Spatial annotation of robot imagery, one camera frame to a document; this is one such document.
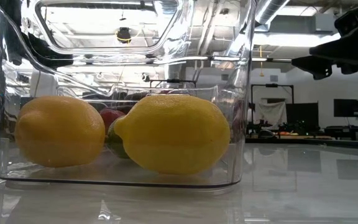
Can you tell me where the yellow lemon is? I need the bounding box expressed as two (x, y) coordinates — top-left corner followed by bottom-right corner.
(14, 95), (106, 169)
(113, 94), (231, 175)

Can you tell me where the red apple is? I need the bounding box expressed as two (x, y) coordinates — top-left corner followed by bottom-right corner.
(99, 108), (127, 134)

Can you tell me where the green lime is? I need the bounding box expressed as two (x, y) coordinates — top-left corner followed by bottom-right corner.
(106, 119), (131, 160)

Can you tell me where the grey ceiling box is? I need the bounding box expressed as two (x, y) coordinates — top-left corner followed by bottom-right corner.
(314, 12), (336, 32)

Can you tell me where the black panel screen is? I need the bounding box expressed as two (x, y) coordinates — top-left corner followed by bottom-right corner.
(286, 103), (319, 132)

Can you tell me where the black desk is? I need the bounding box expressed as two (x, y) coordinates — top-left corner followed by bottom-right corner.
(323, 125), (358, 141)

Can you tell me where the white hanging cloth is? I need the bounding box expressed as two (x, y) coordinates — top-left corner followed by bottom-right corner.
(255, 101), (287, 129)

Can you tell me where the clear plastic bin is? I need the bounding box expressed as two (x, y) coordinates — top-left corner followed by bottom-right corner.
(0, 0), (257, 190)
(56, 85), (220, 150)

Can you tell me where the black wall monitor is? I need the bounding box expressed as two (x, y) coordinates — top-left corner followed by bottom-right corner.
(333, 99), (358, 118)

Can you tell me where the metal frame bar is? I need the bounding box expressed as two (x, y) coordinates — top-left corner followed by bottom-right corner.
(163, 55), (358, 67)

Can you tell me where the black frame stand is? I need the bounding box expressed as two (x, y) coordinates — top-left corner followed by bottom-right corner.
(250, 83), (295, 125)
(149, 79), (198, 88)

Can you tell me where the yellow hanging cord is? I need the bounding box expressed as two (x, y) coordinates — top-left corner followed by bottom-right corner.
(259, 45), (265, 78)

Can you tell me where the silver ventilation duct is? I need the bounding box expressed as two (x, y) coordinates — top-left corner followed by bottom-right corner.
(255, 0), (291, 26)

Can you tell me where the black overhead camera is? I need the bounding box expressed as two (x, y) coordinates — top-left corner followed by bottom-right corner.
(116, 27), (132, 45)

